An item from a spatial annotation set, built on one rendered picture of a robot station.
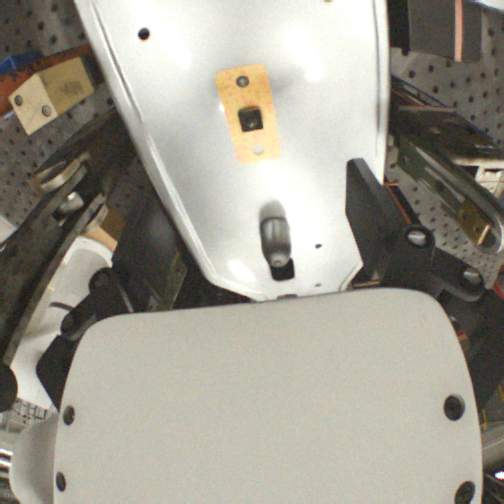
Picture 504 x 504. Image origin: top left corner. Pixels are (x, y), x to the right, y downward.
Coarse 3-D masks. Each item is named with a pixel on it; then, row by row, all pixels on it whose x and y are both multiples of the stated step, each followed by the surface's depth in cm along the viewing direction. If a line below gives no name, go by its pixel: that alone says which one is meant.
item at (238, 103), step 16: (256, 64) 15; (224, 80) 16; (256, 80) 16; (224, 96) 17; (240, 96) 17; (256, 96) 17; (224, 112) 18; (240, 112) 17; (256, 112) 17; (272, 112) 18; (240, 128) 19; (256, 128) 18; (272, 128) 19; (240, 144) 20; (256, 144) 20; (272, 144) 20; (240, 160) 22; (256, 160) 22
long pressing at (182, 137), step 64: (128, 0) 11; (192, 0) 12; (256, 0) 12; (320, 0) 11; (384, 0) 11; (128, 64) 15; (192, 64) 15; (320, 64) 15; (384, 64) 15; (128, 128) 19; (192, 128) 19; (320, 128) 19; (384, 128) 19; (192, 192) 24; (256, 192) 24; (320, 192) 24; (192, 256) 31; (256, 256) 32; (320, 256) 32
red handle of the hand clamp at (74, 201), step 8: (72, 192) 16; (80, 192) 17; (64, 200) 16; (72, 200) 16; (80, 200) 17; (56, 208) 16; (64, 208) 16; (72, 208) 17; (80, 208) 17; (56, 216) 16; (64, 216) 16; (8, 240) 15; (0, 248) 14
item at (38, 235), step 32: (64, 192) 15; (32, 224) 12; (64, 224) 17; (0, 256) 11; (32, 256) 13; (64, 256) 15; (0, 288) 10; (32, 288) 13; (0, 320) 10; (0, 352) 10; (0, 384) 7
